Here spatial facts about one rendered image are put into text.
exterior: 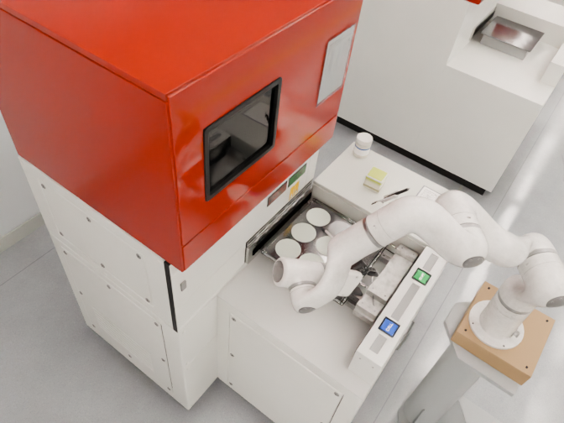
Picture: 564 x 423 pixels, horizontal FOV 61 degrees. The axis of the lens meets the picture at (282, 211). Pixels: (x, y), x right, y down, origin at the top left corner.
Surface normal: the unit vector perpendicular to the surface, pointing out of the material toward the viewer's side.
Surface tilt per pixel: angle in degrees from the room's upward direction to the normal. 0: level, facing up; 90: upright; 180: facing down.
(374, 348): 0
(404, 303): 0
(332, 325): 0
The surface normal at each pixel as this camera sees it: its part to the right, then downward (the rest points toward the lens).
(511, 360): 0.04, -0.65
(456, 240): -0.40, 0.16
